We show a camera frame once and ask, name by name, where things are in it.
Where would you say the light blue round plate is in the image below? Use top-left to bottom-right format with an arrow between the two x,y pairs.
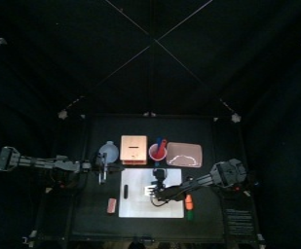
98,140 -> 121,164

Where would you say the white cutting board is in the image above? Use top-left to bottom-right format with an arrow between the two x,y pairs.
118,167 -> 187,219

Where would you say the pink square plate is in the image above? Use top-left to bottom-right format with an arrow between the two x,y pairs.
165,141 -> 204,169

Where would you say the pink toy sushi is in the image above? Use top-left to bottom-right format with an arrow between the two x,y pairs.
106,197 -> 120,215

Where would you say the red cup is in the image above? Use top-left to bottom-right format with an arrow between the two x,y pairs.
148,143 -> 169,161

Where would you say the wooden box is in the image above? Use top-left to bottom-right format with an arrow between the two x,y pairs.
120,134 -> 149,166

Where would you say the orange toy carrot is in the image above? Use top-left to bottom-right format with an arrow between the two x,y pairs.
184,194 -> 196,222

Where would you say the red utensil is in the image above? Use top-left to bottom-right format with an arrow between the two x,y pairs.
157,139 -> 169,159

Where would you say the blue utensil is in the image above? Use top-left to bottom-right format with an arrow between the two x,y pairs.
155,137 -> 165,167

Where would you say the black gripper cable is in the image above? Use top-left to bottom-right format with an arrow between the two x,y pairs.
149,196 -> 172,208

